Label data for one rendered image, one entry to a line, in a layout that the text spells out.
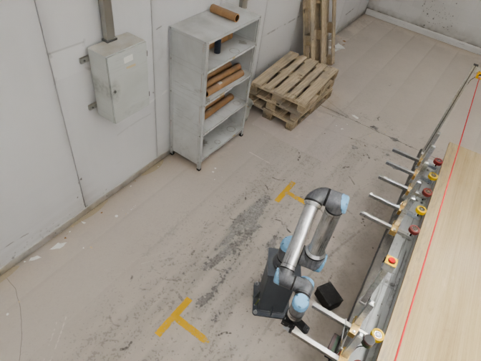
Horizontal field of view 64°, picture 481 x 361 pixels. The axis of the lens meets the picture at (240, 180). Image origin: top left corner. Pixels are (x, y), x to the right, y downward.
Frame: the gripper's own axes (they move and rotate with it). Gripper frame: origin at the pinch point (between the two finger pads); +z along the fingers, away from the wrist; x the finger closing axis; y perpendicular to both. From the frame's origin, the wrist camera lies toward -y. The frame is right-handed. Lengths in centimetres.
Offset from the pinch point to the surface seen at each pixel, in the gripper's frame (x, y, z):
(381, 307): -65, -48, 21
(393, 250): -121, -41, 21
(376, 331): -26, -44, -8
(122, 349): 44, 104, 83
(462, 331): -59, -92, -7
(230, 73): -215, 182, -12
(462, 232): -146, -79, -7
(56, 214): -6, 227, 58
